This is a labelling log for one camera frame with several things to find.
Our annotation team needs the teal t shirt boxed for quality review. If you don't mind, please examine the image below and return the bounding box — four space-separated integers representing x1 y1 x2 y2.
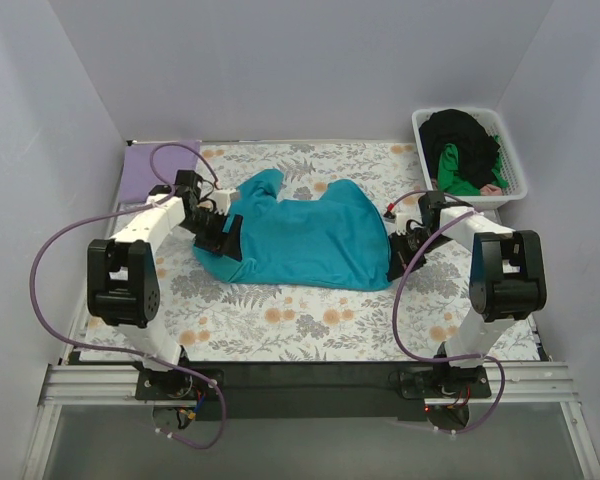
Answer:
192 169 390 291

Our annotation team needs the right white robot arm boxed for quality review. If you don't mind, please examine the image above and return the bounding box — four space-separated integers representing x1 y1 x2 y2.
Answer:
384 190 547 398

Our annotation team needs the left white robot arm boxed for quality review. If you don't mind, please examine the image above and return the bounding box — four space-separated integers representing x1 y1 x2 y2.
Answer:
87 170 243 400

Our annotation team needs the green t shirt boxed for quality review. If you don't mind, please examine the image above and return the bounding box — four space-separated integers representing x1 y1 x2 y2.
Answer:
437 135 508 197

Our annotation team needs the floral table cloth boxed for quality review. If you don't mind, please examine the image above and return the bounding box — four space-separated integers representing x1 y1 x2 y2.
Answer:
79 141 539 363

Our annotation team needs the folded purple t shirt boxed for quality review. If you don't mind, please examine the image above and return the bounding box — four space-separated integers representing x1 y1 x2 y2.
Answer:
117 140 200 204

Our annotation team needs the pink garment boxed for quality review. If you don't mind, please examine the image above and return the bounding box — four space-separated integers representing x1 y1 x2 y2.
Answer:
480 184 503 196

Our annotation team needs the black t shirt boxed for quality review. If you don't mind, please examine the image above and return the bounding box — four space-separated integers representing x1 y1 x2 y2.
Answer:
419 109 491 181

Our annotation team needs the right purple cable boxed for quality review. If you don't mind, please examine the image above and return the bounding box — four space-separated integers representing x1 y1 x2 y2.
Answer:
387 188 506 435

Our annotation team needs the purple cable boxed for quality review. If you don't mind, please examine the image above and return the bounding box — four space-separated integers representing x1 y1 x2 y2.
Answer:
28 143 228 450
387 188 506 435

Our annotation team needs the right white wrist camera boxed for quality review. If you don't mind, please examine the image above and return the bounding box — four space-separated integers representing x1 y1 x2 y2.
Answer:
383 210 422 236

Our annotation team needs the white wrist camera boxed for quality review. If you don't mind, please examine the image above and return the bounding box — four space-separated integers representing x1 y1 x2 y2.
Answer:
210 189 241 216
383 210 422 236

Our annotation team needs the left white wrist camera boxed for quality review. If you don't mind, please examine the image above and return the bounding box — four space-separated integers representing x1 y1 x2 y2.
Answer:
210 189 241 216

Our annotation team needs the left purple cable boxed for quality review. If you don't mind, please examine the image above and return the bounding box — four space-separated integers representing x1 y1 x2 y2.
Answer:
28 143 228 450

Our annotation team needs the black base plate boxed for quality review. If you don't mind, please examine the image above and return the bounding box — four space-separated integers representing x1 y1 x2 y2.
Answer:
135 361 491 421

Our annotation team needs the aluminium frame rail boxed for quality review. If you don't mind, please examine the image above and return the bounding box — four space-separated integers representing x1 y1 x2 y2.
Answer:
22 361 600 479

